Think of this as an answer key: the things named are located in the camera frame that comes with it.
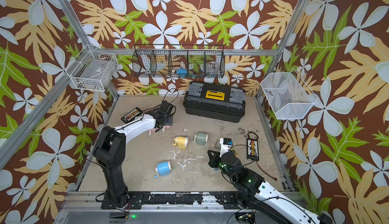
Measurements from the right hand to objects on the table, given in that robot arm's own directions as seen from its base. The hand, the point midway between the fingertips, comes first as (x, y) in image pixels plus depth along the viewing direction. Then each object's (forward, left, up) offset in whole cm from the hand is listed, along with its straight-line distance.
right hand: (205, 152), depth 76 cm
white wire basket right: (+28, -48, +12) cm, 57 cm away
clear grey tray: (+11, -9, -14) cm, 20 cm away
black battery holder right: (+7, -30, -13) cm, 34 cm away
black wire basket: (+56, +17, +17) cm, 61 cm away
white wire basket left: (+42, +64, +20) cm, 79 cm away
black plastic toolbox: (+31, -7, +3) cm, 32 cm away
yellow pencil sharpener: (+10, +13, -8) cm, 18 cm away
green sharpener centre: (+12, +2, -7) cm, 14 cm away
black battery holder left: (+35, +49, -13) cm, 62 cm away
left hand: (+26, +22, -5) cm, 35 cm away
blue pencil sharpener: (-6, +22, -7) cm, 24 cm away
